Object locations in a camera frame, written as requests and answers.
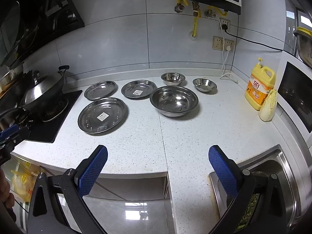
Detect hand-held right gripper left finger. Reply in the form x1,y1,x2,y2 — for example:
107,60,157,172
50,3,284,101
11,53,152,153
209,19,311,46
27,145,109,234

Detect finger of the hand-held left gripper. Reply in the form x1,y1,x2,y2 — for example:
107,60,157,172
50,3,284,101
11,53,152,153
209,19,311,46
0,124,31,149

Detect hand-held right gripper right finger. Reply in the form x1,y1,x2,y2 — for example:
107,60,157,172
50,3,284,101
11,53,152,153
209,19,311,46
208,145,288,234

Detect large steel bowl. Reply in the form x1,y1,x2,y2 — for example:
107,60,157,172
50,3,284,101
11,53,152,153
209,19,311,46
149,86,199,117

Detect small shallow steel bowl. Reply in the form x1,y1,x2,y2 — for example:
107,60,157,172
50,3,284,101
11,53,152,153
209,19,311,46
192,78,217,92

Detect person's left hand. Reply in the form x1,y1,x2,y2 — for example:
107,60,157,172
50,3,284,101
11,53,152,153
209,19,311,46
0,168,15,210

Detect yellow plastic bag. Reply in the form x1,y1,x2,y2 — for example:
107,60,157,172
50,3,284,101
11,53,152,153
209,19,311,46
10,160,42,201

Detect black glass gas stove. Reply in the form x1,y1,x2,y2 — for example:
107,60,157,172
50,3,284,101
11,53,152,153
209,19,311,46
0,90,83,144

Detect green vegetable scraps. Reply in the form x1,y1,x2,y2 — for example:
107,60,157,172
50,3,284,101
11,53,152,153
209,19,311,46
238,192,261,228

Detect large labelled steel plate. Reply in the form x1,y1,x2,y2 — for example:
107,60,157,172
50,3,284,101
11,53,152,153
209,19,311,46
77,97,129,134

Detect black wok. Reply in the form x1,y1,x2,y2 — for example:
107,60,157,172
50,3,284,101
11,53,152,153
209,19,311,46
0,65,70,126

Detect steel wok lid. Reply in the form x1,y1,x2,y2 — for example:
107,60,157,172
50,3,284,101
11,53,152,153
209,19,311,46
21,71,65,106

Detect steel pot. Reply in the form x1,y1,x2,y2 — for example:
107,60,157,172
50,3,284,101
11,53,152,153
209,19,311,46
0,65,26,93

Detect grey cabinet door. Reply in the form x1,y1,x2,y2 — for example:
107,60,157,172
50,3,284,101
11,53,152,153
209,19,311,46
83,196,172,234

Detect steel sink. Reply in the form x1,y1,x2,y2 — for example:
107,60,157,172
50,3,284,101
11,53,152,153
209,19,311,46
208,145,308,234

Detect napa cabbage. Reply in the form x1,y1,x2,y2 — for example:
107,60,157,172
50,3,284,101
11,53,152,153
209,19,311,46
258,89,278,122

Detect plain steel plate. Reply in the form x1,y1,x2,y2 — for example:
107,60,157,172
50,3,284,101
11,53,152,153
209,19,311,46
83,80,118,101

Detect yellow detergent bottle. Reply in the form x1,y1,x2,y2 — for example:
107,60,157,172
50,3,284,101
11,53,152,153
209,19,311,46
244,57,276,111

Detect medium labelled steel plate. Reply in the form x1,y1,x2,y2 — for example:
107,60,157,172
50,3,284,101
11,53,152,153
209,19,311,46
121,80,157,99

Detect small deep steel bowl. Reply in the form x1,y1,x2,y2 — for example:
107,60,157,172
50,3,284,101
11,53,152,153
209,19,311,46
160,72,186,86

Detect black glass range hood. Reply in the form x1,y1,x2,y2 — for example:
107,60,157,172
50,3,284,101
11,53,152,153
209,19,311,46
0,0,85,66

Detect steel pot yellow-rimmed lid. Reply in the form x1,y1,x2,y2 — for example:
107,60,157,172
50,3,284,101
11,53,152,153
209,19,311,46
293,26,312,69

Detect brass pipe valve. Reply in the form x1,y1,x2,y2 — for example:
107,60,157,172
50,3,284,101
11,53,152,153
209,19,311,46
191,1,201,17

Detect white power cable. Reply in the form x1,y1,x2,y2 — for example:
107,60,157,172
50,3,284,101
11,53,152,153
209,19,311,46
220,44,238,81

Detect beige wall socket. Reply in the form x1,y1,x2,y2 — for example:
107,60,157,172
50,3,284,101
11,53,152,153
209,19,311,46
224,38,235,52
213,36,225,51

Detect black power cable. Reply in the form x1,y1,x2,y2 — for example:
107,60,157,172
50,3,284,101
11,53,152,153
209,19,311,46
221,21,287,53

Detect long yellow gas hose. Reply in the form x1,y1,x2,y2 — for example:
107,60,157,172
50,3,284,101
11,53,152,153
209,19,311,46
192,15,199,39

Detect white wall socket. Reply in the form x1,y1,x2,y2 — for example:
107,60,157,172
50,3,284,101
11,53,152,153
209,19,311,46
219,18,231,32

